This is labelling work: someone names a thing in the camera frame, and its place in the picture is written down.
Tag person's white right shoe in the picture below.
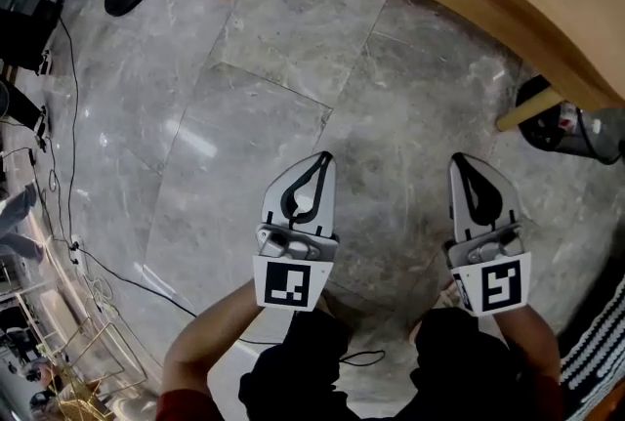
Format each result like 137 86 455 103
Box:
438 279 464 311

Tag thin black cable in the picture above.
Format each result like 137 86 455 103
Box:
336 348 387 367

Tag black glass cabinet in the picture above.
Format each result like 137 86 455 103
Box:
0 0 69 74

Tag long black floor cable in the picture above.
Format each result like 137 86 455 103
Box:
72 245 201 320

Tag person's right forearm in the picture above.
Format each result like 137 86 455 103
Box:
491 306 563 394

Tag person's black trousers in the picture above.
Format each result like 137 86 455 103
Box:
237 306 563 421

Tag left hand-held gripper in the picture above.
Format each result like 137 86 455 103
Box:
252 151 341 312

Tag black fan cable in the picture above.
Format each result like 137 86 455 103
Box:
46 18 82 247

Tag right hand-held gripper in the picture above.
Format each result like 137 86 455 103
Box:
441 151 533 316

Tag black white striped cushion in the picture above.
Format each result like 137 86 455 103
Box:
559 272 625 420

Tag gold wire chair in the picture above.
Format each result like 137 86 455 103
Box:
46 316 147 421

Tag person's left forearm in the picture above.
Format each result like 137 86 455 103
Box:
161 279 294 399

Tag person's red shirt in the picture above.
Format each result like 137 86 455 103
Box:
154 387 219 421

